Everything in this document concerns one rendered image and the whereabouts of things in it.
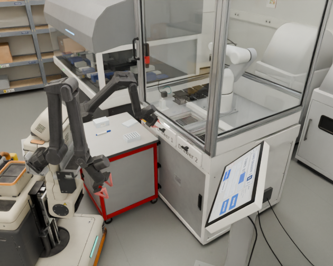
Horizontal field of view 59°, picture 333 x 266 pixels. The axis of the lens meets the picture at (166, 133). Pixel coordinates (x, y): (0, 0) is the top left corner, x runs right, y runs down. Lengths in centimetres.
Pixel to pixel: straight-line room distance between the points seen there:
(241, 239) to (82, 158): 96
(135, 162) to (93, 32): 117
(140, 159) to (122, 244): 74
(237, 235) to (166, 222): 117
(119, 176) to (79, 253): 66
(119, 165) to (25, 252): 90
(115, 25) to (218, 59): 132
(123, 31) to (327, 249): 257
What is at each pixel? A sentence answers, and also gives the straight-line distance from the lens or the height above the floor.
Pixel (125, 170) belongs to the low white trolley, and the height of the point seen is 55.
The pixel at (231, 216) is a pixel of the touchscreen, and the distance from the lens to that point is 139.
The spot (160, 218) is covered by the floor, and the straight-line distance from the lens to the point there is 283.
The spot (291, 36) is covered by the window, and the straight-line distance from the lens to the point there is 212.
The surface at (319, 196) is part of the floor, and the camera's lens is 342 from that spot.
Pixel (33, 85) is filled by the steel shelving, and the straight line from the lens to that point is 581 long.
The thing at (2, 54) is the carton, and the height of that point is 73.
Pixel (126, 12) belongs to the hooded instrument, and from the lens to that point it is 281.
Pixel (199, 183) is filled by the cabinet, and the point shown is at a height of 64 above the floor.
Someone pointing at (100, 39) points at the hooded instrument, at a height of 148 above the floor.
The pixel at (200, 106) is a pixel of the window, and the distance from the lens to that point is 192.
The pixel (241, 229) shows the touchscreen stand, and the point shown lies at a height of 82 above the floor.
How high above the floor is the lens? 207
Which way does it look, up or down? 31 degrees down
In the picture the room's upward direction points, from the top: straight up
